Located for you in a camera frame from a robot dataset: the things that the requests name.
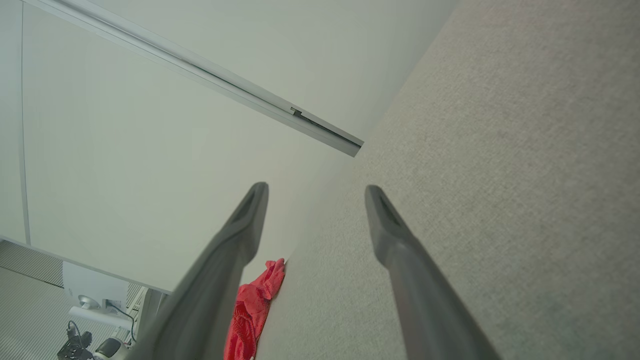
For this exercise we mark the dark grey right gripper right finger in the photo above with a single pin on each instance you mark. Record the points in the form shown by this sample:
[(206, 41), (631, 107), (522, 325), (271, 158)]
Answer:
[(425, 300)]

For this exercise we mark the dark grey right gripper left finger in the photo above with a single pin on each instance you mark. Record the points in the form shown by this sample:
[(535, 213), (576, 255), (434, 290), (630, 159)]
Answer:
[(210, 290)]

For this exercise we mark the red Bulls basketball jersey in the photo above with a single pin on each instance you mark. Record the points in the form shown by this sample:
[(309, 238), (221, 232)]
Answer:
[(247, 315)]

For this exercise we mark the white box device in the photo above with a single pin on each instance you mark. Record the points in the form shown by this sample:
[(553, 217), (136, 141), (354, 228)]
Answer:
[(95, 285)]

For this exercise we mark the small grey rounded device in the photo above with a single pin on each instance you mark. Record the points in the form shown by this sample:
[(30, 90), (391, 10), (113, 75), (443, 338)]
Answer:
[(111, 349)]

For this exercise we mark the small black floor device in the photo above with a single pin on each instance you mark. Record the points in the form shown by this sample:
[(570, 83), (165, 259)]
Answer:
[(74, 347)]

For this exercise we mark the aluminium wall rail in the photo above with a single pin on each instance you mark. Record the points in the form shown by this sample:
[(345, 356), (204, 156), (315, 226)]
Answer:
[(250, 95)]

